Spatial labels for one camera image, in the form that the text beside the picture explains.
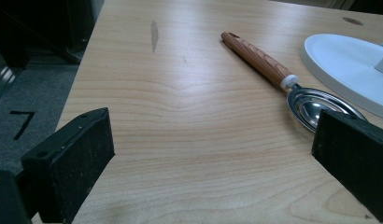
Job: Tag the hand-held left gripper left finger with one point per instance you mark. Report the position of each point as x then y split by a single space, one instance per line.
77 155

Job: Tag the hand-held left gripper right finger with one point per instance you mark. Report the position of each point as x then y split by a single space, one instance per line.
354 158

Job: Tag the white utensil rack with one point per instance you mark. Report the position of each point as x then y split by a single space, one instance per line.
342 65

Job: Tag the black cabinet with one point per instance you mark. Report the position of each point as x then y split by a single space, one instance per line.
40 25

